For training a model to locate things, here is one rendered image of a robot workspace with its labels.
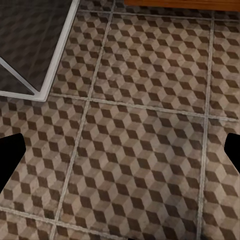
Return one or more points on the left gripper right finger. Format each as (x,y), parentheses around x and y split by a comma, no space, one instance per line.
(232,149)

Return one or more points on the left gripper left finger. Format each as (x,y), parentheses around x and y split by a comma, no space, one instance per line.
(12,149)

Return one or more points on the shower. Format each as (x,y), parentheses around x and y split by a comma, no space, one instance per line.
(43,94)

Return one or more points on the door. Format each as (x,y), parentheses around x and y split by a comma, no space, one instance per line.
(10,83)
(29,33)

